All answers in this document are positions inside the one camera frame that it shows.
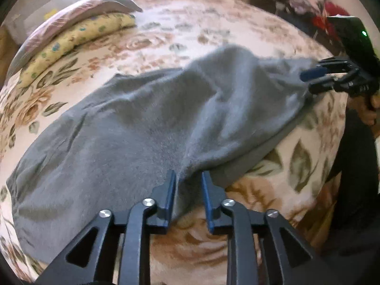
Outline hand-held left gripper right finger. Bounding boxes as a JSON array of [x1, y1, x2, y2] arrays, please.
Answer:
[[201, 171, 337, 285]]

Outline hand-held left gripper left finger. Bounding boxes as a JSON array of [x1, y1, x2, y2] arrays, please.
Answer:
[[36, 170, 177, 285]]

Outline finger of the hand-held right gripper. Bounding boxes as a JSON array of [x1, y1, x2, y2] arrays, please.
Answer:
[[300, 58, 360, 81], [308, 71, 361, 95]]

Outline grey pants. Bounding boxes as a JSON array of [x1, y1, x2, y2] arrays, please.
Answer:
[[6, 44, 320, 265]]

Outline person's right hand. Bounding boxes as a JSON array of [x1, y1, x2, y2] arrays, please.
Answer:
[[357, 93, 380, 127]]

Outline pile of colourful clothes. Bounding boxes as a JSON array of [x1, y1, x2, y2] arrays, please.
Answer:
[[252, 0, 352, 36]]

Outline person's dark trouser leg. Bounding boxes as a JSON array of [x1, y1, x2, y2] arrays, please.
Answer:
[[322, 107, 380, 257]]

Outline floral bed blanket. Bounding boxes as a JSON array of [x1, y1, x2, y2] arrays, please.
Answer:
[[0, 0, 348, 285]]

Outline yellow floral pillow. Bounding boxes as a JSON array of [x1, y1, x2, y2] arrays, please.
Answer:
[[20, 13, 137, 87]]

